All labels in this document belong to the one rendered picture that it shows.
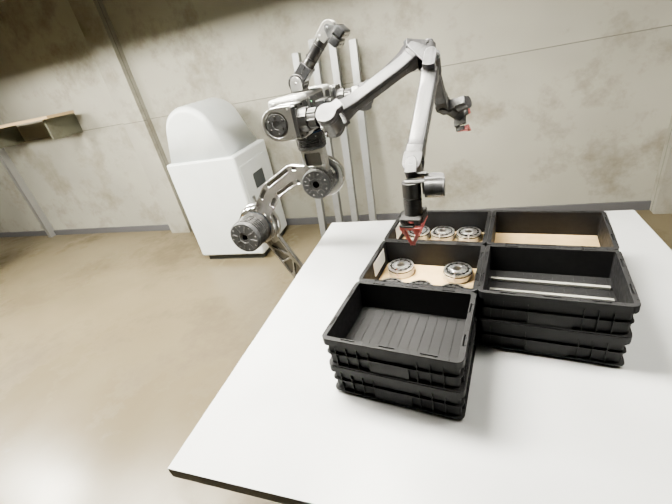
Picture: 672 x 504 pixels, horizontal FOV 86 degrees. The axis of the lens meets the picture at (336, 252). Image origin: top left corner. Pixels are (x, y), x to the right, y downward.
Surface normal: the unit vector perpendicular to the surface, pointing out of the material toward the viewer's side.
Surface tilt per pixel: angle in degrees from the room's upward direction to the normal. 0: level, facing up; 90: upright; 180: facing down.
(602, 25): 90
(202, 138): 90
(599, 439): 0
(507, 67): 90
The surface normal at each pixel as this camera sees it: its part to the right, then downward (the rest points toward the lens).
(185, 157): -0.25, 0.51
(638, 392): -0.18, -0.86
